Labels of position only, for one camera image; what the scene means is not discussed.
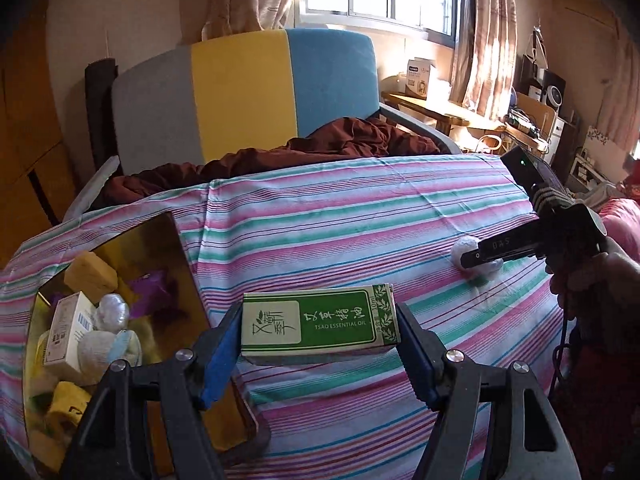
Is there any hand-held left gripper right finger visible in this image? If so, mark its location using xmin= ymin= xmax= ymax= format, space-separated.
xmin=395 ymin=302 xmax=581 ymax=480

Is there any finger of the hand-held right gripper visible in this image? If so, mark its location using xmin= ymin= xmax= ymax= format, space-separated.
xmin=460 ymin=222 xmax=546 ymax=269

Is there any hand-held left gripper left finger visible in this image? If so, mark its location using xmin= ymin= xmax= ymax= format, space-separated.
xmin=60 ymin=302 xmax=246 ymax=480

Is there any white cotton ball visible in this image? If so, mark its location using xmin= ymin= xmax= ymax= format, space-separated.
xmin=451 ymin=236 xmax=505 ymax=282

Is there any purple snack packet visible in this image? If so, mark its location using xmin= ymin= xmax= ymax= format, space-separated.
xmin=122 ymin=269 xmax=173 ymax=318

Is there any green and white box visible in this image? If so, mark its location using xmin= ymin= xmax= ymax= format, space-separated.
xmin=241 ymin=283 xmax=398 ymax=358

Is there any white shiny ball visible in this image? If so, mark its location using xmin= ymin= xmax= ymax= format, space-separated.
xmin=94 ymin=294 xmax=132 ymax=333

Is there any cream loofah pad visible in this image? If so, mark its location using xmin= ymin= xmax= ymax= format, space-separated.
xmin=79 ymin=329 xmax=144 ymax=387

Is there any gold metal tin box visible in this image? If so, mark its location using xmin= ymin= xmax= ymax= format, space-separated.
xmin=22 ymin=211 xmax=261 ymax=476

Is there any tan sponge block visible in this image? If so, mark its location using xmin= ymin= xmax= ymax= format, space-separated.
xmin=64 ymin=251 xmax=119 ymax=306

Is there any white cardboard box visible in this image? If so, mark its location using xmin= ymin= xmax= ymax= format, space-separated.
xmin=42 ymin=291 xmax=97 ymax=387

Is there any yellow knitted cloth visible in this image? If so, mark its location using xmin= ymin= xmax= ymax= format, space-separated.
xmin=46 ymin=381 xmax=93 ymax=430

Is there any person's right hand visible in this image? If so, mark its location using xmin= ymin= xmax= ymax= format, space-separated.
xmin=549 ymin=236 xmax=640 ymax=331

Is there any pink blanket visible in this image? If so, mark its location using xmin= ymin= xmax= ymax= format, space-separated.
xmin=597 ymin=197 xmax=640 ymax=256

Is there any cluttered wooden shelf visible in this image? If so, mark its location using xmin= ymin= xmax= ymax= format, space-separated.
xmin=505 ymin=52 xmax=583 ymax=171

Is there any striped pink green cloth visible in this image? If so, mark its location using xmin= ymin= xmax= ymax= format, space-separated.
xmin=0 ymin=154 xmax=576 ymax=480

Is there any wooden side table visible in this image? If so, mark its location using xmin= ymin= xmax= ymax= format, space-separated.
xmin=381 ymin=91 xmax=506 ymax=137

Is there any person's dark red clothing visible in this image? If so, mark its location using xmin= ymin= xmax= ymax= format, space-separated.
xmin=547 ymin=305 xmax=640 ymax=480

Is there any maroon cloth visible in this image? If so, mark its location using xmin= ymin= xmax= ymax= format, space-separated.
xmin=102 ymin=116 xmax=443 ymax=206

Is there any white labelled carton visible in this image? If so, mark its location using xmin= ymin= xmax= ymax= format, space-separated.
xmin=404 ymin=57 xmax=437 ymax=98

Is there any grey yellow blue chair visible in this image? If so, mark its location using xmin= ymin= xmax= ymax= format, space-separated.
xmin=75 ymin=28 xmax=463 ymax=221

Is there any black rolled mat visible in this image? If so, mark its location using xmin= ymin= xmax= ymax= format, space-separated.
xmin=84 ymin=58 xmax=119 ymax=171

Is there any wooden wardrobe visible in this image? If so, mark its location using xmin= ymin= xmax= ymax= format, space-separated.
xmin=0 ymin=0 xmax=81 ymax=261

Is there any black cable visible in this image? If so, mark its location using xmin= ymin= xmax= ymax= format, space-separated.
xmin=549 ymin=260 xmax=576 ymax=401

